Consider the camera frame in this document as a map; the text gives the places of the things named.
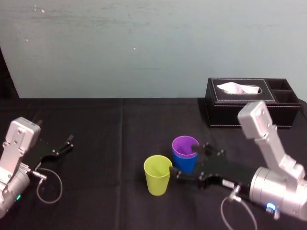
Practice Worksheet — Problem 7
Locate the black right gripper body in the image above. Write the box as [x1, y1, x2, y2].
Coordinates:
[194, 149, 255, 195]

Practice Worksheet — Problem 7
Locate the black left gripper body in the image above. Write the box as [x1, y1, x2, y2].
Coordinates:
[25, 138, 60, 170]

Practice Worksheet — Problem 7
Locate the purple plastic cup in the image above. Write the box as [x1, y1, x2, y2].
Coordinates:
[172, 136, 200, 159]

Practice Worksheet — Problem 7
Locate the blue plastic cup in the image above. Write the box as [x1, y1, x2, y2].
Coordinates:
[172, 149, 199, 174]

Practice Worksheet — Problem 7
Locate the green plastic cup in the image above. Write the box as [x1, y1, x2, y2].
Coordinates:
[143, 155, 173, 196]

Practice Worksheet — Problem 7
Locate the black tablecloth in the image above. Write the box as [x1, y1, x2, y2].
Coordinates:
[0, 97, 307, 230]

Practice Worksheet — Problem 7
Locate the black leather tissue box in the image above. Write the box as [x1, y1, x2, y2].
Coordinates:
[205, 77, 301, 129]

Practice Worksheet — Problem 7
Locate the black side panel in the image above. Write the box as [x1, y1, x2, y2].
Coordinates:
[0, 45, 20, 99]

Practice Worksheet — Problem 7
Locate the white tissue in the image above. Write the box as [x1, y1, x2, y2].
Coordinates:
[216, 82, 260, 95]

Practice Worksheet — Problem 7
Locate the grey left gripper cable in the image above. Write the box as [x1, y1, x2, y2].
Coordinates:
[28, 167, 63, 205]

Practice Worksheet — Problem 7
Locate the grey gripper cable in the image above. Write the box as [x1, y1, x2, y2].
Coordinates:
[220, 186, 259, 230]
[28, 167, 63, 205]

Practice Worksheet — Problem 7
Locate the grey right gripper cable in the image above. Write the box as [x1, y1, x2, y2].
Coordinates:
[220, 186, 259, 230]

